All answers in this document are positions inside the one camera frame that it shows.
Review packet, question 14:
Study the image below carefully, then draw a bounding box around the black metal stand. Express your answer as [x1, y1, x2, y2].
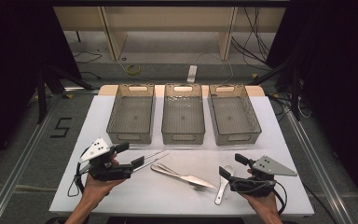
[36, 63, 96, 125]
[248, 59, 302, 121]

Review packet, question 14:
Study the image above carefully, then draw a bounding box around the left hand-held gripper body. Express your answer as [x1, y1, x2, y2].
[77, 137, 135, 182]

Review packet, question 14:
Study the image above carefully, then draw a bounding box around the smoky transparent plastic bin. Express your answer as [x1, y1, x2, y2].
[208, 83, 263, 147]
[105, 83, 156, 146]
[161, 82, 206, 146]

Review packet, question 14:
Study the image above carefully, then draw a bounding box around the person's right hand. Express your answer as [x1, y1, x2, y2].
[240, 190, 282, 219]

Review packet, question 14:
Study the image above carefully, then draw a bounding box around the metal chopstick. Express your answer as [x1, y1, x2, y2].
[133, 151, 171, 173]
[143, 149, 166, 161]

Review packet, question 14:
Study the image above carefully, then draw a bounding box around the person's left hand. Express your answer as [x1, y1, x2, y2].
[81, 174, 127, 203]

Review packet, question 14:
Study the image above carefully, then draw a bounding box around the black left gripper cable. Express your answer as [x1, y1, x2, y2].
[67, 146, 90, 198]

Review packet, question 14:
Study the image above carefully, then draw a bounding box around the metal fork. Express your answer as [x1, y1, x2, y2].
[157, 162, 208, 192]

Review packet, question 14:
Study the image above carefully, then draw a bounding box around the thin black floor cable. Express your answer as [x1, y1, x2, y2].
[73, 50, 103, 65]

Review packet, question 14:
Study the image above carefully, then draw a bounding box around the aluminium floor rail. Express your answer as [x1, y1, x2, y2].
[0, 92, 66, 224]
[283, 108, 355, 224]

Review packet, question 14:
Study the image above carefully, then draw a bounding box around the beige wooden desk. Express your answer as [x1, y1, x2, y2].
[53, 6, 287, 62]

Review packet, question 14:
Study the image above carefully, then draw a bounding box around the white power strip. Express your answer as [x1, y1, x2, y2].
[186, 64, 198, 84]

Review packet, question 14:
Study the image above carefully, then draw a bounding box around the long black floor cable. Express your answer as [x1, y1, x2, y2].
[302, 182, 337, 224]

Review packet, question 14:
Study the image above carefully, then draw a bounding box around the bundle of black cables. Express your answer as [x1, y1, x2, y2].
[231, 7, 273, 73]

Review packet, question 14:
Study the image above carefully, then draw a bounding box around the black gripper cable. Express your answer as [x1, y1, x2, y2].
[67, 146, 90, 198]
[231, 179, 289, 217]

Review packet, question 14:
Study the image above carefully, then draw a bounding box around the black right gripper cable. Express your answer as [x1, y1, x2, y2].
[231, 179, 289, 217]

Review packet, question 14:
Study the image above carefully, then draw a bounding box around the white power cable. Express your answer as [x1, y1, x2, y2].
[195, 51, 235, 85]

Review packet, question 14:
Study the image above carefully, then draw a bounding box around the yellow cable coil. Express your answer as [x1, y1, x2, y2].
[126, 63, 142, 76]

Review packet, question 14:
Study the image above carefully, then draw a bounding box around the black curtain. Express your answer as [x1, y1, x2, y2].
[267, 0, 358, 213]
[0, 0, 82, 175]

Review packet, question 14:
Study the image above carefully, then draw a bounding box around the white plastic spoon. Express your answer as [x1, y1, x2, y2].
[213, 163, 236, 206]

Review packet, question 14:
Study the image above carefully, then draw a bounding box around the white table sheet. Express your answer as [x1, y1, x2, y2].
[48, 94, 315, 217]

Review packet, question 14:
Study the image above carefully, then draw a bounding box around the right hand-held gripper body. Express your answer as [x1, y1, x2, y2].
[228, 155, 298, 198]

